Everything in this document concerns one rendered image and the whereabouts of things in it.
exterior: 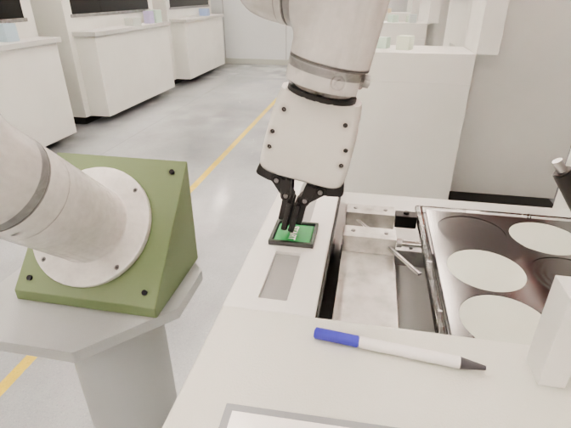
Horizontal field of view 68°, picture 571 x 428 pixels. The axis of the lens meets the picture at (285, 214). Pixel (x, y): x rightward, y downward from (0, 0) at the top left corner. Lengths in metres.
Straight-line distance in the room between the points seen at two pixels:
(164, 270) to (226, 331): 0.27
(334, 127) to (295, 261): 0.16
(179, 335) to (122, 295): 1.19
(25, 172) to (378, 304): 0.43
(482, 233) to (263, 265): 0.38
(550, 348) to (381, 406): 0.13
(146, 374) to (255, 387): 0.48
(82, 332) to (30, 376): 1.23
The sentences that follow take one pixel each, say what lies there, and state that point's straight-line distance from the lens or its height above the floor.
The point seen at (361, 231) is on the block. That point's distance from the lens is 0.67.
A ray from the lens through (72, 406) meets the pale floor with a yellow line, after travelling 1.73.
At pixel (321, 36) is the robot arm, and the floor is 1.20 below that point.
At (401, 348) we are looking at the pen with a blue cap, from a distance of 0.38.
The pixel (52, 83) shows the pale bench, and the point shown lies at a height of 0.55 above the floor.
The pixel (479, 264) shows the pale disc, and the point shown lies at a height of 0.90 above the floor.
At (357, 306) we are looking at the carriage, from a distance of 0.57.
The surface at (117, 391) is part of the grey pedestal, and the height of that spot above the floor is 0.64.
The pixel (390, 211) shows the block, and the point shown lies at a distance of 0.74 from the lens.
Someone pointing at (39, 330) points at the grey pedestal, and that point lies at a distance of 0.70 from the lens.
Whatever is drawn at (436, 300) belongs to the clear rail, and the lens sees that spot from 0.56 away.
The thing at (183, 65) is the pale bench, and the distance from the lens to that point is 6.85.
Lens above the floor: 1.24
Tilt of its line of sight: 27 degrees down
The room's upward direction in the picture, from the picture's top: straight up
